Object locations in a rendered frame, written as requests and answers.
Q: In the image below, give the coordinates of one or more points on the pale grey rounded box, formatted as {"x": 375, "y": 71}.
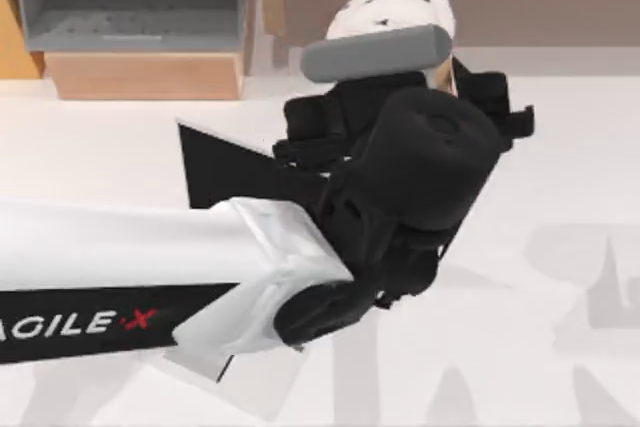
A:
{"x": 370, "y": 54}

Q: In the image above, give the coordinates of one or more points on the pale wooden drawer front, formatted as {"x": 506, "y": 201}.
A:
{"x": 145, "y": 74}

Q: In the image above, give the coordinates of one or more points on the wooden cupboard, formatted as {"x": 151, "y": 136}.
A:
{"x": 500, "y": 22}

